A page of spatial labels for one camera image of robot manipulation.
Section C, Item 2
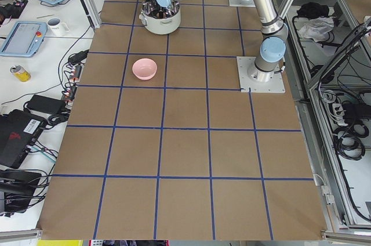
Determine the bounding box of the pale green cooking pot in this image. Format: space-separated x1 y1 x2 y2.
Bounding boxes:
139 1 181 35

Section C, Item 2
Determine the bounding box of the pink bowl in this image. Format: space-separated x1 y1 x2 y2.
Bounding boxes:
132 58 157 81

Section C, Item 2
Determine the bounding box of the white mug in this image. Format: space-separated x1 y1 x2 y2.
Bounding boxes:
47 17 70 37

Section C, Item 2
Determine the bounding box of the power strip with plugs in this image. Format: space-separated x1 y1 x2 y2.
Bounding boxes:
61 63 83 103

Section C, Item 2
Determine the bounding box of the near teach pendant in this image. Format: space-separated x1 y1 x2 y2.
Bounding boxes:
1 21 48 57

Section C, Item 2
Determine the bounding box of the yellow drink can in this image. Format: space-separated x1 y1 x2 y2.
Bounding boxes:
10 65 31 82

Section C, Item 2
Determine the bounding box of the large black power brick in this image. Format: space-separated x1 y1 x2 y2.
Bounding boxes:
25 95 66 115

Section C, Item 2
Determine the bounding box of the black cloth bundle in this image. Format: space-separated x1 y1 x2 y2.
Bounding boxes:
297 2 329 19

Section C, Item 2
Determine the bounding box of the white crumpled cloth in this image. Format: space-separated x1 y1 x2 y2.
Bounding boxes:
298 17 334 42

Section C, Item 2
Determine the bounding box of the coiled black cable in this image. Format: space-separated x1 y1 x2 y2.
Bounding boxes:
333 132 366 161

